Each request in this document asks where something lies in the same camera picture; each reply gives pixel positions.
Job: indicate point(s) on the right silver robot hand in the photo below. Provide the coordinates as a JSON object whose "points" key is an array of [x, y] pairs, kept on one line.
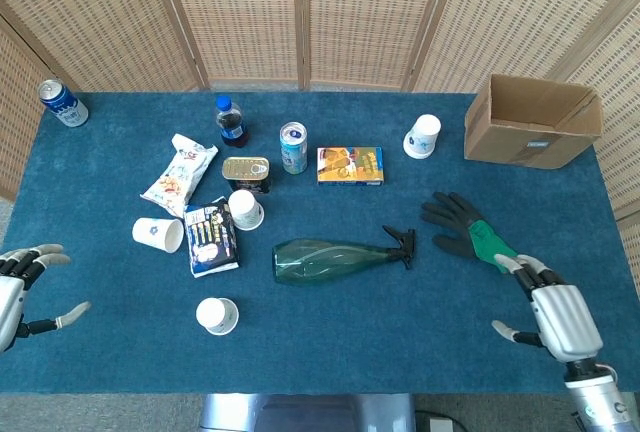
{"points": [[565, 317]]}

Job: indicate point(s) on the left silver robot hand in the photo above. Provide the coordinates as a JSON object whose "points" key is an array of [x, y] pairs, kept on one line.
{"points": [[10, 297]]}

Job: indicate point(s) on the yellow and blue snack box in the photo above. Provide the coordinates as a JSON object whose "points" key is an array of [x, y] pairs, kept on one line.
{"points": [[350, 166]]}

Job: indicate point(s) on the black and green work glove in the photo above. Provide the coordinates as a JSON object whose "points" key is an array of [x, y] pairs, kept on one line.
{"points": [[455, 222]]}

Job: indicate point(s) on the white paper cup green leaves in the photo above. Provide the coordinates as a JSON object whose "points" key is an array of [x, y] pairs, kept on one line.
{"points": [[245, 209]]}

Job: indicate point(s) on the blue felt table cover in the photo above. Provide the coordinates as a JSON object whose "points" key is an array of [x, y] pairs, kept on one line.
{"points": [[350, 332]]}

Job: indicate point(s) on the black tin gold lid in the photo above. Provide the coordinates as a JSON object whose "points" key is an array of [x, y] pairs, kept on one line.
{"points": [[246, 169]]}

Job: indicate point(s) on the open cardboard box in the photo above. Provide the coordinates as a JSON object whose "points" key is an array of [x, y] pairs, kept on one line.
{"points": [[500, 142]]}

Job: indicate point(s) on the white paper cup blue flower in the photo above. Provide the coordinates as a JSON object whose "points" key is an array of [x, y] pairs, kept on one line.
{"points": [[152, 232]]}

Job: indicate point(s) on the tall light blue drink can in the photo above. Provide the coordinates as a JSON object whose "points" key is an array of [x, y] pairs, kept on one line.
{"points": [[293, 149]]}

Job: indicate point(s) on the green spray bottle black nozzle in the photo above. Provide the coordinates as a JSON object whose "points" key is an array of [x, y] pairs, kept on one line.
{"points": [[320, 259]]}

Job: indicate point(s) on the white paper cup green flower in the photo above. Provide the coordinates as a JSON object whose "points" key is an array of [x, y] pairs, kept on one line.
{"points": [[216, 314]]}

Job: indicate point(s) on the blue and white drink can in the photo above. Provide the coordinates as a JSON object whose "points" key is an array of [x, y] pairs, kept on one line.
{"points": [[62, 102]]}

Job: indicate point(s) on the grey-blue robot torso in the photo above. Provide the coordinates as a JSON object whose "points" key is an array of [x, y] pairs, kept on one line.
{"points": [[300, 414]]}

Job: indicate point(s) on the white snack bag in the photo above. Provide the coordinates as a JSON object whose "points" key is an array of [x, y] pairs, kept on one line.
{"points": [[177, 177]]}

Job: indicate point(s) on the white paper cup blue print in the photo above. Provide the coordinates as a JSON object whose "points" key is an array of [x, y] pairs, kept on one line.
{"points": [[422, 134]]}

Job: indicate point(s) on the grey box on floor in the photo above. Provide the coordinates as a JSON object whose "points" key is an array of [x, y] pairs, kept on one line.
{"points": [[442, 424]]}

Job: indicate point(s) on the dark blue pad package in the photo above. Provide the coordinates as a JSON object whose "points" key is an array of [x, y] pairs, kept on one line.
{"points": [[211, 239]]}

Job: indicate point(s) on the wicker folding screen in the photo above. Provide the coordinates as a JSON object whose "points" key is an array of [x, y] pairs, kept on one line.
{"points": [[250, 17]]}

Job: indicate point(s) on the cola bottle blue cap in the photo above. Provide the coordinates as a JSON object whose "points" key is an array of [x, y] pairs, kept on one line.
{"points": [[232, 124]]}

